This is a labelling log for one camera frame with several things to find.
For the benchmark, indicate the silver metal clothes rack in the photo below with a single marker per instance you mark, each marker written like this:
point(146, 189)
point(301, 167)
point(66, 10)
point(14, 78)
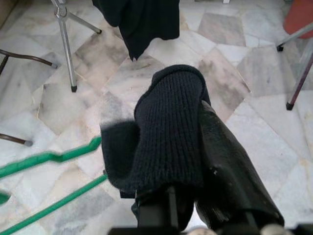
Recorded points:
point(67, 49)

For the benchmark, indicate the green plastic hanger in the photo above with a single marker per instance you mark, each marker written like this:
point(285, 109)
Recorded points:
point(36, 159)

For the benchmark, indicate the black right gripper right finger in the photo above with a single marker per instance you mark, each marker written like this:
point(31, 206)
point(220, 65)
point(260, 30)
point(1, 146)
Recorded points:
point(232, 183)

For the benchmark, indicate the marble top folding table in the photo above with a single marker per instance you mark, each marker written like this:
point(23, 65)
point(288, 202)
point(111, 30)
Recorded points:
point(24, 56)

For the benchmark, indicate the black garment white print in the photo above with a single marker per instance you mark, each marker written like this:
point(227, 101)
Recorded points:
point(168, 127)

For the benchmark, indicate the black polo shirt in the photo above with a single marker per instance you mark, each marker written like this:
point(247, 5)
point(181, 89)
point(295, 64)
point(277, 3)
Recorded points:
point(146, 22)

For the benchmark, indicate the orange bin teal liner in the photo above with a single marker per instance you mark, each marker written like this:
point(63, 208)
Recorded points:
point(300, 19)

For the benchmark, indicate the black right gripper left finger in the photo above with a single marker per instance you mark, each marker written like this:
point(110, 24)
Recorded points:
point(159, 210)

